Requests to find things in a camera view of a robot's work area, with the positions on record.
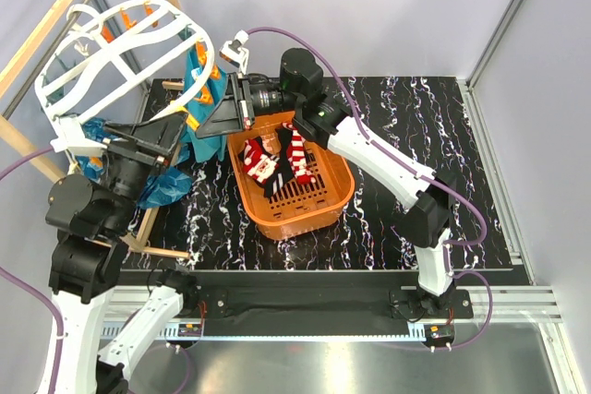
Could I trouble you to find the orange clothes clip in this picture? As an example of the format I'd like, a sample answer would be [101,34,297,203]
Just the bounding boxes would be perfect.
[186,111,199,131]
[193,87,213,105]
[211,65,222,80]
[196,42,208,66]

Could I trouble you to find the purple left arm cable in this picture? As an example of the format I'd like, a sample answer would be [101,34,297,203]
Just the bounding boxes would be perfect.
[0,144,66,394]

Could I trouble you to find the wooden drying rack frame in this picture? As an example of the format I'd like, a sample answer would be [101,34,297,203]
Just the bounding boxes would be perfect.
[1,0,190,259]

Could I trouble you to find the metal hanging rod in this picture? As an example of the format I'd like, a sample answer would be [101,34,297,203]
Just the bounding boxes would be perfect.
[1,0,93,120]

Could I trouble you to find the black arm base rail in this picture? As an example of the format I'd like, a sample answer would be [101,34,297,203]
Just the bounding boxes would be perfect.
[197,270,474,340]

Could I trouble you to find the red white striped sock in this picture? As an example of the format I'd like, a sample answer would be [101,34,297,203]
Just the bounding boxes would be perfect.
[283,122,316,185]

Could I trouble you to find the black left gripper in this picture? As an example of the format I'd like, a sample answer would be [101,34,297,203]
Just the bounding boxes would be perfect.
[102,109,190,232]

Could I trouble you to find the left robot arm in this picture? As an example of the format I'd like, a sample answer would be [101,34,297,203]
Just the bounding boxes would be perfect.
[38,112,199,393]

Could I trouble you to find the black sock white stripes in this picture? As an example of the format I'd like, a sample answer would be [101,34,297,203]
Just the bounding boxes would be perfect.
[263,126,294,198]

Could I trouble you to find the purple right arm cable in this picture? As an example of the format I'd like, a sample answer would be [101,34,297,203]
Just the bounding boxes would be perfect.
[244,26,495,349]

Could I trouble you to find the orange plastic laundry basket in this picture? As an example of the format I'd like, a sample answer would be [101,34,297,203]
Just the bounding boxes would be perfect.
[227,112,356,241]

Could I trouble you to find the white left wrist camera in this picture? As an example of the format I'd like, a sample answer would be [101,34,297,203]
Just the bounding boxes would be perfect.
[50,116,106,157]

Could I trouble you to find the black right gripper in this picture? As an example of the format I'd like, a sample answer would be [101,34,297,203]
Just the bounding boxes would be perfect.
[196,74,301,141]

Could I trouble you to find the white round clip hanger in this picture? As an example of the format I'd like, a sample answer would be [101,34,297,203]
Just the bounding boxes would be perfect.
[34,0,215,133]

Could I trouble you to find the red white santa sock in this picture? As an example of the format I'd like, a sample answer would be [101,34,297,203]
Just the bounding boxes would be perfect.
[239,138,278,185]

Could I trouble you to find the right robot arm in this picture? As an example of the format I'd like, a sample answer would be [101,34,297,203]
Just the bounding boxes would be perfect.
[197,42,455,317]

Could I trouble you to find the teal fabric garment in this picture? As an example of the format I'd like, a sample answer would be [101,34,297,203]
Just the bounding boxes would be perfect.
[177,41,232,162]

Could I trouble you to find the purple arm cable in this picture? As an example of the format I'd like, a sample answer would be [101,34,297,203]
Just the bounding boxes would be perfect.
[0,144,66,394]
[244,26,495,349]

